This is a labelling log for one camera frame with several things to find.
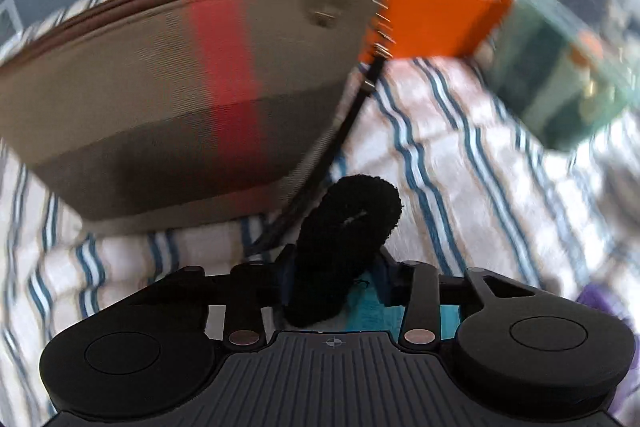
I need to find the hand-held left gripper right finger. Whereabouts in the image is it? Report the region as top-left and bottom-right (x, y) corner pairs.
(375, 252), (540, 353)

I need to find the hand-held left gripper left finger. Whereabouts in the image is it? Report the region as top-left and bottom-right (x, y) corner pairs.
(150, 252), (301, 352)

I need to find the black fuzzy scrunchie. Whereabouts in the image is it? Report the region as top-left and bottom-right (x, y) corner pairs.
(282, 174), (404, 329)

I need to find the purple soft item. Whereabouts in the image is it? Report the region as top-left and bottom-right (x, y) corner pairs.
(575, 283), (637, 410)

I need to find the teal paper item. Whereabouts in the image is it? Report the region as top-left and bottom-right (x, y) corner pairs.
(346, 271), (462, 344)

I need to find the striped blanket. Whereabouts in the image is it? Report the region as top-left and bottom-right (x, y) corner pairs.
(0, 0), (640, 427)

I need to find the brown bag with red stripe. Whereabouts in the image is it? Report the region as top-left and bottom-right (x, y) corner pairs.
(0, 0), (390, 258)

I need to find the clear plastic container yellow latch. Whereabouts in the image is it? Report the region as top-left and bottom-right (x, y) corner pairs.
(481, 0), (640, 154)

